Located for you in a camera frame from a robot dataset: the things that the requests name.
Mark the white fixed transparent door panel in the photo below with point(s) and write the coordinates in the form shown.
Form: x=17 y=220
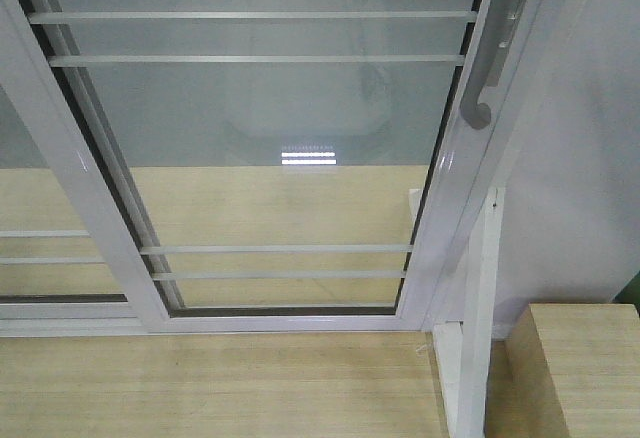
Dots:
x=58 y=273

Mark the light wooden block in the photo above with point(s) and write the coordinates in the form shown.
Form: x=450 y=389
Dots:
x=576 y=369

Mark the white triangular support bracket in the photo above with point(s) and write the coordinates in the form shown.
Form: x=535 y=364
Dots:
x=463 y=348

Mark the white door frame post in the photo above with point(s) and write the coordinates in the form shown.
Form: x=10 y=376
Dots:
x=505 y=123

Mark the white rear support bracket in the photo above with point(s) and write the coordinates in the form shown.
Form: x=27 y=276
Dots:
x=414 y=199

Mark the white sliding transparent door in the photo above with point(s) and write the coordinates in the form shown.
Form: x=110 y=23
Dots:
x=202 y=166

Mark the grey metal door handle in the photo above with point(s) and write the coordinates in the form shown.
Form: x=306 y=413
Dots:
x=501 y=20

